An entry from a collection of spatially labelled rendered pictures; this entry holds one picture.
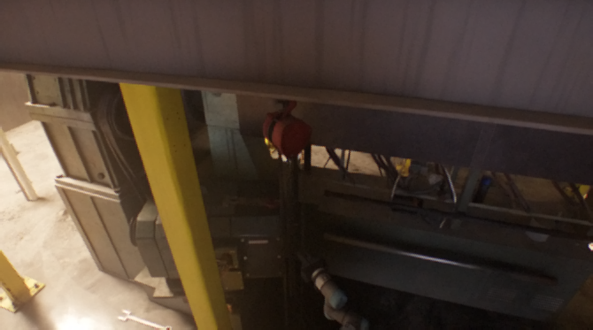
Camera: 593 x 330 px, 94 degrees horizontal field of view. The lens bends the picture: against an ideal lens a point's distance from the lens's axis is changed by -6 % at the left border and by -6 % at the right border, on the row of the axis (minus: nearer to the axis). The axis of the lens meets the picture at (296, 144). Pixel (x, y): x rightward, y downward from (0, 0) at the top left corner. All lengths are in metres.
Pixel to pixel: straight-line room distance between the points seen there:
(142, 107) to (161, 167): 0.17
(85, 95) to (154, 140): 0.99
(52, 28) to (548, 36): 1.05
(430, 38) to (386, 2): 0.10
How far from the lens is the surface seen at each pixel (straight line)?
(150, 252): 1.76
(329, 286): 1.47
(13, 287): 2.86
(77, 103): 1.82
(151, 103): 0.75
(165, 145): 0.79
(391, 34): 0.56
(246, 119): 1.80
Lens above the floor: 1.89
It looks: 30 degrees down
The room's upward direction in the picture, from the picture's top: straight up
